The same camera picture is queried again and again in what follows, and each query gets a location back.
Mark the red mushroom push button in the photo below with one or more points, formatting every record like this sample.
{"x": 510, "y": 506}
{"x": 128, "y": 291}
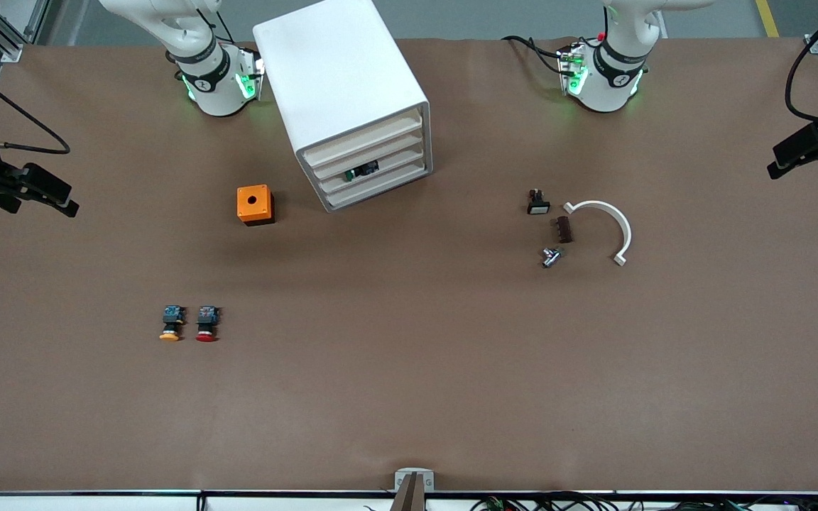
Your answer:
{"x": 206, "y": 325}

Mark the white plastic drawer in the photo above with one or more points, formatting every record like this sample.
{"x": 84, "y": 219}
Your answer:
{"x": 373, "y": 152}
{"x": 363, "y": 140}
{"x": 380, "y": 187}
{"x": 398, "y": 160}

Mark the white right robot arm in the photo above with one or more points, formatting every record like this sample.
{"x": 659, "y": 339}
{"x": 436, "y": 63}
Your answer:
{"x": 211, "y": 89}

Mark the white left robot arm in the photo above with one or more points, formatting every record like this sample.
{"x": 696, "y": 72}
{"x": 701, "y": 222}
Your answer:
{"x": 611, "y": 85}

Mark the yellow mushroom push button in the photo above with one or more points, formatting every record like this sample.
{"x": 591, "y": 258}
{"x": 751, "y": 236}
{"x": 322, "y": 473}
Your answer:
{"x": 171, "y": 325}

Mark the black square push button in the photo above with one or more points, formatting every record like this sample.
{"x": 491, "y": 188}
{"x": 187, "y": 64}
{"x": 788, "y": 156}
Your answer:
{"x": 538, "y": 204}

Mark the white drawer cabinet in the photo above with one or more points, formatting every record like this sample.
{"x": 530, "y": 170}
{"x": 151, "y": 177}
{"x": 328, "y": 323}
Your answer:
{"x": 338, "y": 71}

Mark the brown terminal block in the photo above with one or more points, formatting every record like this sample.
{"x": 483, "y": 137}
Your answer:
{"x": 563, "y": 230}

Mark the green black electrical component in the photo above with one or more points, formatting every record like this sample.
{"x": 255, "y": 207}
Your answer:
{"x": 361, "y": 171}

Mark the white curved plastic bracket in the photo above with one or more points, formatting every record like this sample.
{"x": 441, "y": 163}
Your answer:
{"x": 618, "y": 220}

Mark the orange button enclosure box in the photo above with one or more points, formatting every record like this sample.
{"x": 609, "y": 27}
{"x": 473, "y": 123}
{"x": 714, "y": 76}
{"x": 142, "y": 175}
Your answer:
{"x": 253, "y": 204}

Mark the silver metal switch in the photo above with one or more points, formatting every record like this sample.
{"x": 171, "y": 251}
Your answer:
{"x": 551, "y": 256}

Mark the white table edge rail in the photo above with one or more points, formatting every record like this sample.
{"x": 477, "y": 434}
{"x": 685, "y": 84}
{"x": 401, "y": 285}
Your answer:
{"x": 96, "y": 501}

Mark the grey metal mount bracket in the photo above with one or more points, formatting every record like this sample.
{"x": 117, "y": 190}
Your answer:
{"x": 402, "y": 475}

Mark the dark camera pole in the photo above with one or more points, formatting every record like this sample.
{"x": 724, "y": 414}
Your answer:
{"x": 409, "y": 497}

